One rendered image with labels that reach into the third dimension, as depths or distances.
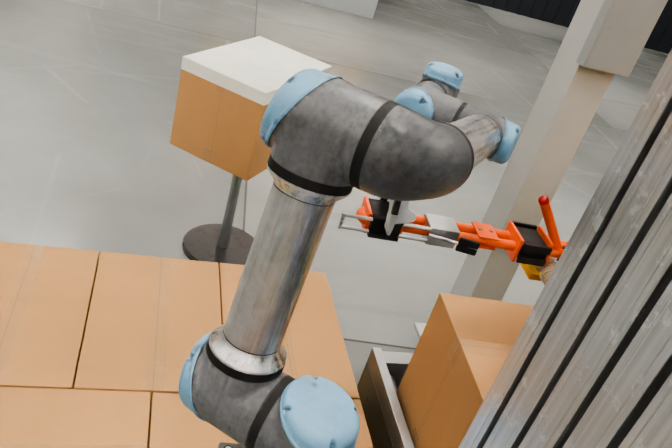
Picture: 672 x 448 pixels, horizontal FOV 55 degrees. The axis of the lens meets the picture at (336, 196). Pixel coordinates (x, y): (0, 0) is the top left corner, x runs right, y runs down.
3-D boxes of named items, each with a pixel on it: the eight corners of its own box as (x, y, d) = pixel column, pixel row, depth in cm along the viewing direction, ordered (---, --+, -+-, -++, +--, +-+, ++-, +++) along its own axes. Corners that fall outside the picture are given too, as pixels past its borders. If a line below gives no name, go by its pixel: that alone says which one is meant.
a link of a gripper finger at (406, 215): (413, 241, 133) (422, 198, 132) (386, 237, 132) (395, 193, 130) (408, 238, 136) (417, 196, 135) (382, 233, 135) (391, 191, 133)
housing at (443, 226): (446, 232, 147) (453, 216, 145) (454, 250, 141) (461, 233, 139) (417, 227, 145) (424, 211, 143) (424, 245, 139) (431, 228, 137)
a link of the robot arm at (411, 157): (473, 147, 69) (530, 113, 112) (383, 107, 72) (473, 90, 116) (432, 240, 72) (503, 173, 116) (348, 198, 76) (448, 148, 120)
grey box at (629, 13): (621, 72, 234) (662, -10, 220) (629, 77, 229) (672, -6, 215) (575, 62, 228) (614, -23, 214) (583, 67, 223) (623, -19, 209)
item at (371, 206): (393, 220, 145) (400, 201, 142) (399, 239, 138) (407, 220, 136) (358, 214, 143) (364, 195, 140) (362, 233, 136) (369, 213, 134)
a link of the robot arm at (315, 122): (243, 471, 89) (383, 105, 72) (159, 414, 93) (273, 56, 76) (283, 427, 100) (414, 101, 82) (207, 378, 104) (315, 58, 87)
